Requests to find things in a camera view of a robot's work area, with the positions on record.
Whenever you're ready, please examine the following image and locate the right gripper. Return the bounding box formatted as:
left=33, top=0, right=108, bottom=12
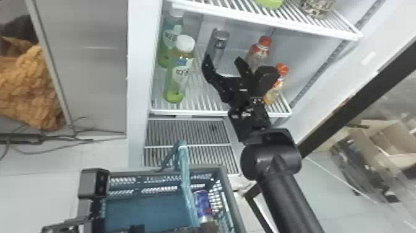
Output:
left=201, top=53, right=262, bottom=107

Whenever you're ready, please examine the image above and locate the silver can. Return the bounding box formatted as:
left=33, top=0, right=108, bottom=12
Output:
left=205, top=28, right=231, bottom=71

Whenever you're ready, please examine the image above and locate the red-capped clear bottle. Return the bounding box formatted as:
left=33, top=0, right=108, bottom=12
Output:
left=245, top=35, right=274, bottom=74
left=262, top=63, right=290, bottom=106

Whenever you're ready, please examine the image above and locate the green bottle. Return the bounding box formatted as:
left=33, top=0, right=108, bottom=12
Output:
left=162, top=34, right=197, bottom=104
left=157, top=7, right=184, bottom=69

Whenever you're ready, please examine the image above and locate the green container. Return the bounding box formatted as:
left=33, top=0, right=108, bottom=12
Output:
left=254, top=0, right=285, bottom=10

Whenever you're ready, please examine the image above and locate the white fridge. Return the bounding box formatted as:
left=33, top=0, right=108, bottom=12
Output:
left=24, top=0, right=416, bottom=175

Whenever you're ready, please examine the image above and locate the patterned snack packet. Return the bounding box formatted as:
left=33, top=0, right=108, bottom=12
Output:
left=297, top=0, right=337, bottom=18

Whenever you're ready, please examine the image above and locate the fridge door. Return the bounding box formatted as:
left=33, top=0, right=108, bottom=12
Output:
left=241, top=40, right=416, bottom=233

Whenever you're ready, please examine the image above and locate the blue can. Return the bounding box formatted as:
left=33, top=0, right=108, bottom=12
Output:
left=193, top=189, right=214, bottom=225

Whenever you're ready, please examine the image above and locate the blue basket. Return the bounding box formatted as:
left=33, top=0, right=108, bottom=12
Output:
left=98, top=139, right=247, bottom=233

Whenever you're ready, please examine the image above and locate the cardboard box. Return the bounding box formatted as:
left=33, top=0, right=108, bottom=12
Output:
left=347, top=118, right=416, bottom=170

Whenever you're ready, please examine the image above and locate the orange woven cloth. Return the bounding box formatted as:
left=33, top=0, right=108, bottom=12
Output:
left=0, top=35, right=66, bottom=131

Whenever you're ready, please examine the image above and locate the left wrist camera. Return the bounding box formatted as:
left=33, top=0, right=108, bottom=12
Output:
left=77, top=167, right=111, bottom=218

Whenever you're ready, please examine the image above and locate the black cable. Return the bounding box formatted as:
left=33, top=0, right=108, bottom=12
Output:
left=0, top=116, right=126, bottom=161

